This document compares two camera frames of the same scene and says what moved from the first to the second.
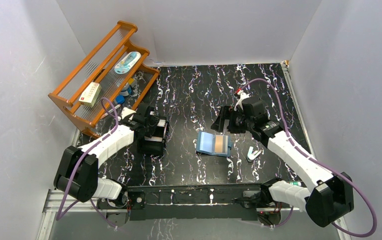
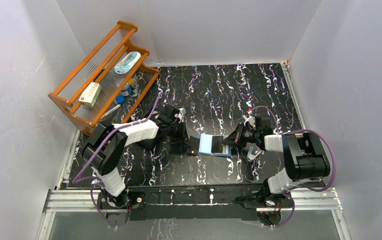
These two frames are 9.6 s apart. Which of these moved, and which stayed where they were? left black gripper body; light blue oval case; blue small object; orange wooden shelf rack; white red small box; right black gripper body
Moved: left black gripper body; right black gripper body
Stayed: blue small object; light blue oval case; orange wooden shelf rack; white red small box
